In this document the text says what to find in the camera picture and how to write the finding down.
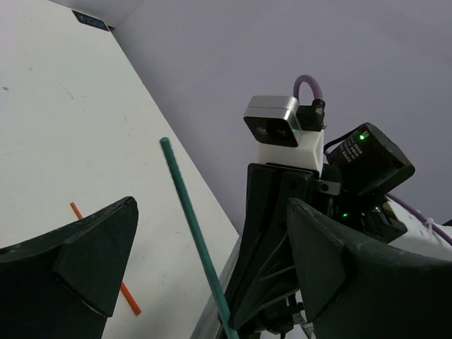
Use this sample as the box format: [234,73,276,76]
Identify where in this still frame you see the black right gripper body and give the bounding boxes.
[224,121,416,335]

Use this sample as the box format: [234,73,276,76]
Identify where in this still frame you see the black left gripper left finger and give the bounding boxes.
[1,196,138,339]

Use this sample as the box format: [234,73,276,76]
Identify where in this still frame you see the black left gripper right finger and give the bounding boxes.
[287,198,451,338]

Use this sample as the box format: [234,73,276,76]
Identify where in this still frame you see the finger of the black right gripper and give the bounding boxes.
[226,163,314,330]

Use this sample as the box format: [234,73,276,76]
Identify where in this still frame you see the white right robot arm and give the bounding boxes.
[226,117,451,338]

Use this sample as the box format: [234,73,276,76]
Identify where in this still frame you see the orange chopstick right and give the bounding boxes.
[70,202,142,316]

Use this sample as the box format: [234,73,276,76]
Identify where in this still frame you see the blue label right corner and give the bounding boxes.
[72,10,110,32]

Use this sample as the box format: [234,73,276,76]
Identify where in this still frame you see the aluminium table frame rail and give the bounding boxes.
[190,237,242,339]

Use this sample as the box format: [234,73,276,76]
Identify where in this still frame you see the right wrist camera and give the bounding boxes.
[244,95,324,174]

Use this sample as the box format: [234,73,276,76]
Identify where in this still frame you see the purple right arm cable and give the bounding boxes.
[293,74,452,246]

